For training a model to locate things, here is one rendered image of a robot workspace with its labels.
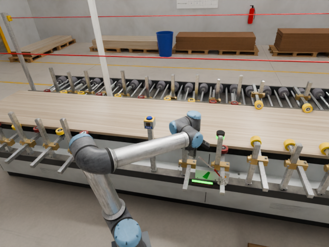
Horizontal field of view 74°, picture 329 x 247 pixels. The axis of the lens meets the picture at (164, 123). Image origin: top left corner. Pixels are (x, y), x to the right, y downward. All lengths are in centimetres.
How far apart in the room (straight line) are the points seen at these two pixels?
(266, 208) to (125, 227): 148
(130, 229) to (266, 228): 152
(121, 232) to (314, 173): 156
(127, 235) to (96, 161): 56
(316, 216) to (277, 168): 69
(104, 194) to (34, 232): 155
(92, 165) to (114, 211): 51
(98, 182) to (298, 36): 704
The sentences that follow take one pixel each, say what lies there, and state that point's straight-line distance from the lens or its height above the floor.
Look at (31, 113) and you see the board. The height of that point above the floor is 90.
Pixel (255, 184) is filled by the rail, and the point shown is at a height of 70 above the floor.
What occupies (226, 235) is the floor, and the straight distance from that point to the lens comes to 240.
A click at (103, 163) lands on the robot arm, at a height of 141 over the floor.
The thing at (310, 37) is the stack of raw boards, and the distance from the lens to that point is 770.
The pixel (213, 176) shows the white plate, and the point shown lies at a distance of 180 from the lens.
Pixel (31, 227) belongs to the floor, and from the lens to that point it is 281.
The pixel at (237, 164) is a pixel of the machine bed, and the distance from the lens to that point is 201.
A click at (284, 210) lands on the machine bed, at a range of 249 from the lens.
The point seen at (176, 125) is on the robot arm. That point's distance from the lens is 129.
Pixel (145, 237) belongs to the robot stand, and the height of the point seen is 60.
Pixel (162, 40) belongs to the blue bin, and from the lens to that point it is 705.
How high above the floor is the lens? 205
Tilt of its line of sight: 33 degrees down
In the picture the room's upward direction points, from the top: 3 degrees counter-clockwise
